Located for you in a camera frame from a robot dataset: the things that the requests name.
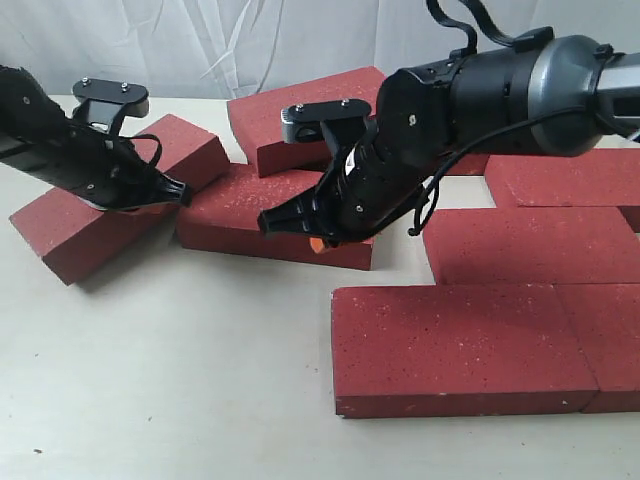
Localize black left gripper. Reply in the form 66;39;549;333
29;127;192;212

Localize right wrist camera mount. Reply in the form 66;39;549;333
280;98;372;145

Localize red brick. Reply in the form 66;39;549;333
176;163;373;271
485;148;639;232
331;284;599;419
227;66;385;177
557;284;639;414
447;154;490;176
423;207;639;285
9;114;230;285

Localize white fabric backdrop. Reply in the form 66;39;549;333
0;0;640;101

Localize red brick top back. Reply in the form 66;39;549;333
227;66;385;177

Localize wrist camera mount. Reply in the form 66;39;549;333
72;77;149;136
280;98;372;145

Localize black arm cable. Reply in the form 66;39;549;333
107;133;164;174
407;102;596;237

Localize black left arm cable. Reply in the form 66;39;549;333
107;133;164;174

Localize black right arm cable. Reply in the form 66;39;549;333
407;102;596;237

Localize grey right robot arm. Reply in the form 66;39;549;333
257;30;639;248

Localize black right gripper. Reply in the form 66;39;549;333
257;119;424;253

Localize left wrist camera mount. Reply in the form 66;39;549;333
72;77;149;136

